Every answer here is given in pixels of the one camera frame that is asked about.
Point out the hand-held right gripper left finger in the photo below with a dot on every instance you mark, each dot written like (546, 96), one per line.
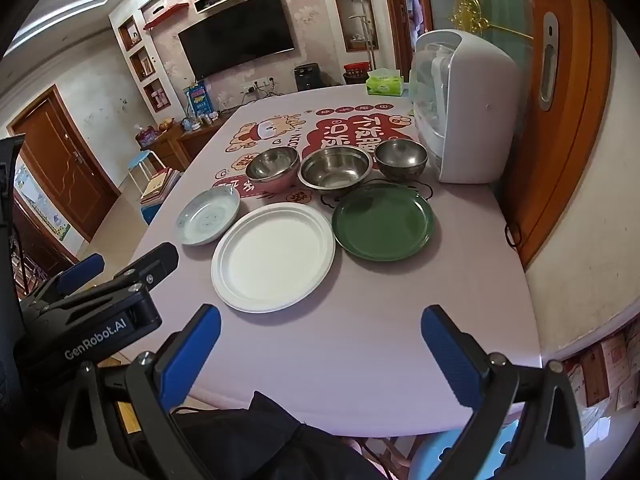
(192, 355)

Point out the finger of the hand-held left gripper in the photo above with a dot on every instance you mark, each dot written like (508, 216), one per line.
(150, 262)
(82, 267)

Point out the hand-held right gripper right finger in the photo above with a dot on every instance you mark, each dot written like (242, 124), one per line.
(450, 355)

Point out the pale blue patterned plate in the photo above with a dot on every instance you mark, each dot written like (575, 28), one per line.
(207, 217)

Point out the green plate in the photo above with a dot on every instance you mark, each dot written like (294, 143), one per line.
(382, 222)

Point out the pink steel-lined bowl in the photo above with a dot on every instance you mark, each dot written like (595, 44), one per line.
(272, 172)

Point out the small steel bowl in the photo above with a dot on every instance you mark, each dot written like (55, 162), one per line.
(401, 162)

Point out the wide steel bowl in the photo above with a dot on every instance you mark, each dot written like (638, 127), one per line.
(335, 170)

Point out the stack of books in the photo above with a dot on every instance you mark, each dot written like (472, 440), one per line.
(160, 187)

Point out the light blue plastic stool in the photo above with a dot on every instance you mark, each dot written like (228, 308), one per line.
(450, 455)

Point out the pink printed tablecloth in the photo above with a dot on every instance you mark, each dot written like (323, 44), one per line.
(350, 350)

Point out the black cloth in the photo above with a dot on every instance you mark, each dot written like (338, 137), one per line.
(260, 440)

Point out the brown wooden door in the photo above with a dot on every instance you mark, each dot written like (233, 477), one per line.
(60, 160)

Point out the wooden cabinet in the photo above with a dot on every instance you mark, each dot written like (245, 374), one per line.
(185, 142)

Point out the cardboard boxes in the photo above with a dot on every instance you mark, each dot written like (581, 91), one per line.
(610, 365)

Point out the blue toy box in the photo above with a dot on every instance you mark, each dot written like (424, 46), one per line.
(197, 100)

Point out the black television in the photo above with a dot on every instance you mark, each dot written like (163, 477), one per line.
(235, 35)

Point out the black countertop appliance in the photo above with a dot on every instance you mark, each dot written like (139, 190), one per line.
(307, 77)

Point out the white bottle sterilizer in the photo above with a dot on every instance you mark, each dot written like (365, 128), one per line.
(480, 110)

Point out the wooden sliding door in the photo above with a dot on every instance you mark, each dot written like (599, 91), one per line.
(575, 135)

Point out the green tissue box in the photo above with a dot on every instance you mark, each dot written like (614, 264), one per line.
(384, 84)

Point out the red-lidded jar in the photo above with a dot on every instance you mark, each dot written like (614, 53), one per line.
(357, 72)

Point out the red wall shelf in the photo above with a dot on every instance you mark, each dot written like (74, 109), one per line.
(165, 16)

